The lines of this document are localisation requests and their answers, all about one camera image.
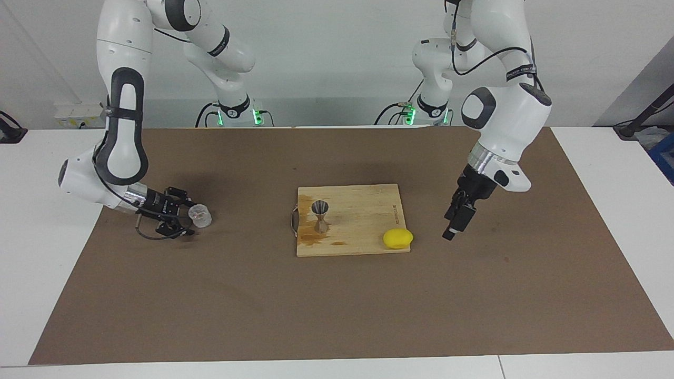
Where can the steel double jigger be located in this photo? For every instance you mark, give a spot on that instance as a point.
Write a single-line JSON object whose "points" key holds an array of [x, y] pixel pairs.
{"points": [[320, 208]]}

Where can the small clear glass cup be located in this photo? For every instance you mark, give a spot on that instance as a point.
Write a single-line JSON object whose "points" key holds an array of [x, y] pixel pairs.
{"points": [[201, 217]]}

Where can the black tripod leg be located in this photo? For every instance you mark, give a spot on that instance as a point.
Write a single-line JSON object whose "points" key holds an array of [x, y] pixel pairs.
{"points": [[640, 116]]}

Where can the clear plastic bag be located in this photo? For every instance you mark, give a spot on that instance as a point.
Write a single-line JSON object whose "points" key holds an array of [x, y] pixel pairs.
{"points": [[650, 138]]}

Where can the blue plastic box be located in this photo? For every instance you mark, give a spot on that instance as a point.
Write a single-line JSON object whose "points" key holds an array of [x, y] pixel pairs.
{"points": [[664, 158]]}

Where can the white power strip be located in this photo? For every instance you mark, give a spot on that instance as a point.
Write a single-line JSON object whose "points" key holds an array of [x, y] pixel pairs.
{"points": [[79, 116]]}

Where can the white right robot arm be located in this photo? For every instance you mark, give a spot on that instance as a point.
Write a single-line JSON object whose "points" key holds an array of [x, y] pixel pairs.
{"points": [[124, 131]]}

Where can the black clamp mount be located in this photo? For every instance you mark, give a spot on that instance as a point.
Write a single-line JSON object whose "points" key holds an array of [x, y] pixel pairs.
{"points": [[13, 134]]}

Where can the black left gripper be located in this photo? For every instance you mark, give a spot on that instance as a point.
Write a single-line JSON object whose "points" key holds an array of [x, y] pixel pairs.
{"points": [[476, 184]]}

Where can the brown paper table mat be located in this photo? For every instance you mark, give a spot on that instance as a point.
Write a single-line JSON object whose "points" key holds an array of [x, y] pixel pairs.
{"points": [[316, 316]]}

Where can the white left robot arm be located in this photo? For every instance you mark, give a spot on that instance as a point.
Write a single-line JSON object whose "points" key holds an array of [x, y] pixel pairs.
{"points": [[505, 121]]}

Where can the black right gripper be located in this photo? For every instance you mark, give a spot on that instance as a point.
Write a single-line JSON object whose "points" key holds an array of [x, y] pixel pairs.
{"points": [[158, 204]]}

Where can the yellow lemon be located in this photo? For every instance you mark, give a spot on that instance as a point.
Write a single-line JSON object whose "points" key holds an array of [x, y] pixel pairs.
{"points": [[397, 238]]}

